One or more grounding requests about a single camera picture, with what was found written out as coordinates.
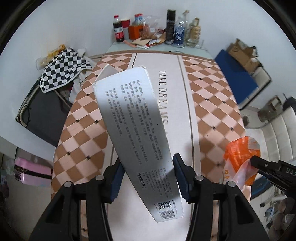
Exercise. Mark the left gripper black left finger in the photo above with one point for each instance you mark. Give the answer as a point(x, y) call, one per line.
point(116, 177)

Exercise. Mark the finger of the right gripper with black tip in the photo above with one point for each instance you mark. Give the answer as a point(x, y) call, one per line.
point(266, 168)

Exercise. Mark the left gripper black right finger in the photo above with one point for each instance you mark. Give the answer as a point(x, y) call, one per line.
point(185, 176)

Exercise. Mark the orange plastic snack bag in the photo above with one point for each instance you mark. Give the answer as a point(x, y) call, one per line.
point(237, 157)

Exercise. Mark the long white paper box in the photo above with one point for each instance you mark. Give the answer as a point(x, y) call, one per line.
point(131, 115)

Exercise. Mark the white sofa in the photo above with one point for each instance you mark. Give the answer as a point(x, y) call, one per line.
point(277, 138)

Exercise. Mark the pink suitcase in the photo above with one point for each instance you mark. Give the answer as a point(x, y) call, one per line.
point(31, 173)

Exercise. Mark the black folding chair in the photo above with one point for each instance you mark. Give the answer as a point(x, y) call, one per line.
point(44, 114)

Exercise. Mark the cardboard box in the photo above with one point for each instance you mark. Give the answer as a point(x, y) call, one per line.
point(245, 55)

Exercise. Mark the black white checkered cloth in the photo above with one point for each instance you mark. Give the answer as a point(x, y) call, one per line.
point(64, 68)

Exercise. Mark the clear blue-label bottle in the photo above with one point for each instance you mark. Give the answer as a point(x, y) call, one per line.
point(179, 34)

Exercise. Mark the glass jar bottle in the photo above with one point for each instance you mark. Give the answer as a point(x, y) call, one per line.
point(193, 33)

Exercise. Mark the cola bottle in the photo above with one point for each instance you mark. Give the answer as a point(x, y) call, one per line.
point(118, 29)

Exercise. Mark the red paper cup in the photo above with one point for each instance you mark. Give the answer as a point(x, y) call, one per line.
point(125, 25)

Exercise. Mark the clear snack bag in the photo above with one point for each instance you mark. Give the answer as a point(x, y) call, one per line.
point(150, 26)

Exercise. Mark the black spray can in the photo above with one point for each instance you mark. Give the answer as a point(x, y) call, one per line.
point(170, 24)

